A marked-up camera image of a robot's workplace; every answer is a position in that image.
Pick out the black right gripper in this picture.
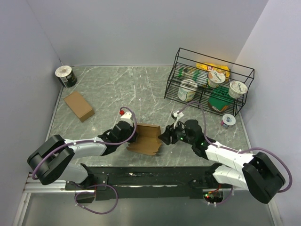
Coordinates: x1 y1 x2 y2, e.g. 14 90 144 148
158 119 195 145

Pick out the brown cardboard box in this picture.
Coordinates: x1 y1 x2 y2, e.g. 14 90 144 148
64 91 95 122
127 123 162 156

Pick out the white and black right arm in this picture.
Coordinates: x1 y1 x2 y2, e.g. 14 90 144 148
158 120 285 204

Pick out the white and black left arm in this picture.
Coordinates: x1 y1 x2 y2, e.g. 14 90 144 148
27 121 137 189

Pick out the folded brown cardboard box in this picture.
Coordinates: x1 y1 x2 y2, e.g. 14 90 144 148
64 91 95 122

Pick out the white green cup lower shelf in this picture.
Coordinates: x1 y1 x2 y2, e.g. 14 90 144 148
178 79 198 102

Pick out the purple yogurt cup on table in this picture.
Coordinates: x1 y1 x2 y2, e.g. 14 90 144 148
221 113 236 128

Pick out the green snack packet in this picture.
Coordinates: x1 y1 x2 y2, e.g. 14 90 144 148
208 86 235 112

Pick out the green white packet in rack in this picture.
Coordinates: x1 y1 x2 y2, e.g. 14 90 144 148
177 67 208 86

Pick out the yogurt cup upper middle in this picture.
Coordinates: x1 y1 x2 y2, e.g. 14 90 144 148
208 70 226 88

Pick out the dark green noodle cup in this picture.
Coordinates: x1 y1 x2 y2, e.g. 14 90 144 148
55 65 77 88

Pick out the yellow snack bag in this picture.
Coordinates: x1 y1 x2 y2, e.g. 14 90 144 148
196 63 230 79

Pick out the yogurt cup upper right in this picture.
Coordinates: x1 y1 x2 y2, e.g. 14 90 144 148
228 81 248 99

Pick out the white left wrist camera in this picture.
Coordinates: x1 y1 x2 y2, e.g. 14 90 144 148
119 110 134 126

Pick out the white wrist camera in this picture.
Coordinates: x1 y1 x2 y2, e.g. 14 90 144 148
171 111 184 129
119 110 134 126

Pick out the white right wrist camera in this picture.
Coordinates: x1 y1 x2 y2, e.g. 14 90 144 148
171 111 184 129

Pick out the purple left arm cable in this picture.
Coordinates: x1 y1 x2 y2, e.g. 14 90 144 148
32 107 137 214

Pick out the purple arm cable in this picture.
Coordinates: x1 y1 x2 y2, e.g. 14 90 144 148
175 100 293 208
32 107 137 214

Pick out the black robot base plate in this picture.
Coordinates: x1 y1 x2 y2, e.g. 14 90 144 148
65 166 231 201

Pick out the black wire rack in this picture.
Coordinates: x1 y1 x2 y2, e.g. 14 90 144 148
164 48 255 116

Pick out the aluminium frame rail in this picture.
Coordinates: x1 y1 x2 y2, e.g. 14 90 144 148
23 173 66 194

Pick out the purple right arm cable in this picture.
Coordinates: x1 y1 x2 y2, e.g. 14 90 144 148
175 100 293 208

